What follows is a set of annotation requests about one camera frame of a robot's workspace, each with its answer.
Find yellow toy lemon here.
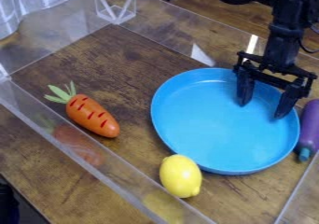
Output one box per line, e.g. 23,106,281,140
159,154,202,198

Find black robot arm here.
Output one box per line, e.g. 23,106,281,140
221,0,319,119

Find clear acrylic enclosure wall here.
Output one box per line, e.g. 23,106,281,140
0,0,309,224

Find blue round tray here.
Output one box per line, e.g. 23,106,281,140
151,68,300,175

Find orange toy carrot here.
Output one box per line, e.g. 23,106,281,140
45,82,121,138

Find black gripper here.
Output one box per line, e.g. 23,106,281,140
234,24,318,119

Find purple toy eggplant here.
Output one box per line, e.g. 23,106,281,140
297,99,319,161

